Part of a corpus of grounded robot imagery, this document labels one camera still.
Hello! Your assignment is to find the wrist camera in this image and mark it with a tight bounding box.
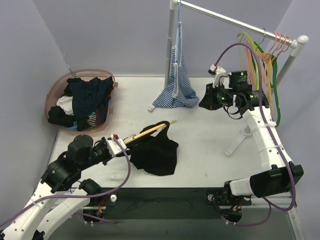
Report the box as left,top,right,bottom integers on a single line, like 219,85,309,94
106,134,128,157
208,64,231,87

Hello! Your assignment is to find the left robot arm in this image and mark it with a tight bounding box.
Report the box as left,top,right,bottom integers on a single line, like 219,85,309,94
0,134,128,240

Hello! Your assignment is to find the silver clothes rack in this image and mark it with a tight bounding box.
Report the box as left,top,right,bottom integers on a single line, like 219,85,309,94
147,0,310,157

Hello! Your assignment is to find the lime green hanger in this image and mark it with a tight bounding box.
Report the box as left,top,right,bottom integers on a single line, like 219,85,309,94
236,31,262,91

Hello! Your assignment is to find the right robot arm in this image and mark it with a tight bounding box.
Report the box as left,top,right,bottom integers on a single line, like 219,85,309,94
199,67,304,204

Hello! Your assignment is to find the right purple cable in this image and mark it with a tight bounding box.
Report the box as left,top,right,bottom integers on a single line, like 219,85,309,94
216,42,298,227

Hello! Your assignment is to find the yellow plastic hanger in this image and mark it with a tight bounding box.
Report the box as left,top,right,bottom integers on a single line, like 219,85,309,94
124,120,177,145

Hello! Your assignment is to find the pink hanger bundle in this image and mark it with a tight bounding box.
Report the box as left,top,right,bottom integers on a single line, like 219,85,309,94
237,29,293,88

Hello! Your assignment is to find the blue striped tank top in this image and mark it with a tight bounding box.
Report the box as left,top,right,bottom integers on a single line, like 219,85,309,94
152,21,199,109

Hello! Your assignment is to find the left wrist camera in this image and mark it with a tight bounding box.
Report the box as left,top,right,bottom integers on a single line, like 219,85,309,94
106,134,128,157

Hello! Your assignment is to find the pile of dark clothes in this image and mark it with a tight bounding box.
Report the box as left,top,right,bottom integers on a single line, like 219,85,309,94
48,76,114,132

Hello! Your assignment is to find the pink laundry basket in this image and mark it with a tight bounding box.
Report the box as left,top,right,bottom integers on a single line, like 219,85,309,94
44,69,118,134

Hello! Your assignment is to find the black tank top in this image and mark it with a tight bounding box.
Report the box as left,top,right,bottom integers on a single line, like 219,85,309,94
127,121,179,176

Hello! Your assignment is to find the dark green hanger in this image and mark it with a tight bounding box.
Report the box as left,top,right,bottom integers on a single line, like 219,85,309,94
254,41,281,127

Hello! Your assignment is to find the light blue hanger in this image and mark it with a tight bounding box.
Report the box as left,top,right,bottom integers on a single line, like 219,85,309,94
175,0,183,65

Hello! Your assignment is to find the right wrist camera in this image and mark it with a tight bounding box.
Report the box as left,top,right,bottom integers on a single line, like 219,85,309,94
208,64,231,87

